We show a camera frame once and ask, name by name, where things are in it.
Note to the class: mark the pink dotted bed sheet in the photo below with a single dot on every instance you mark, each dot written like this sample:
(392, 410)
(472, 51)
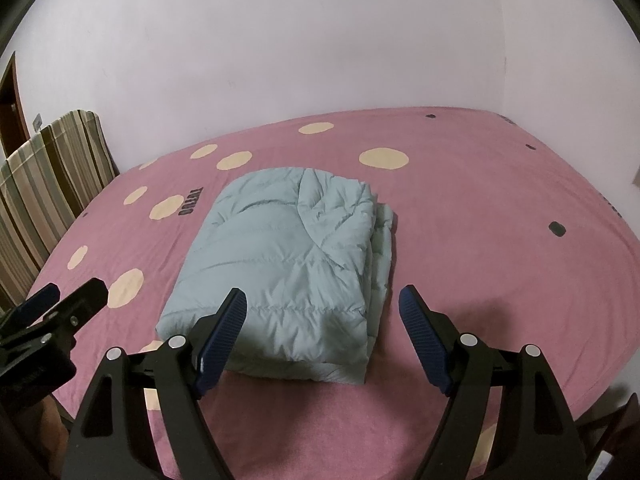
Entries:
(475, 210)

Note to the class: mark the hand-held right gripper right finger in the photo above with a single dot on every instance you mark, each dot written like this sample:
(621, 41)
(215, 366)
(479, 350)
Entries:
(425, 345)

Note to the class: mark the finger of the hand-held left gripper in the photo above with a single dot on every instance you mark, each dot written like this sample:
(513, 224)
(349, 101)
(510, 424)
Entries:
(35, 305)
(80, 305)

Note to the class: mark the brown wooden door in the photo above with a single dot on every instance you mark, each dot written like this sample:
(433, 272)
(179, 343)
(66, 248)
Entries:
(12, 115)

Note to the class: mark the striped headboard cushion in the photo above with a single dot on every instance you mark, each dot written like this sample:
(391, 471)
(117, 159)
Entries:
(75, 155)
(30, 210)

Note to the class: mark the wall light switch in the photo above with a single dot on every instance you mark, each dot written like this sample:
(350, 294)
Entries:
(38, 122)

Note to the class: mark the light blue puffer jacket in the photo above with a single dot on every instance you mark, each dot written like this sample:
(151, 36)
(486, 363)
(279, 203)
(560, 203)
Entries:
(280, 260)

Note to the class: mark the person's left forearm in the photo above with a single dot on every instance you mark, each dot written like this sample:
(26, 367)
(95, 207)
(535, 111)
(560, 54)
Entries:
(50, 425)

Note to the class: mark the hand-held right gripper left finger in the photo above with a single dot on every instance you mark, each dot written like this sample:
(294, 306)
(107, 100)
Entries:
(220, 345)

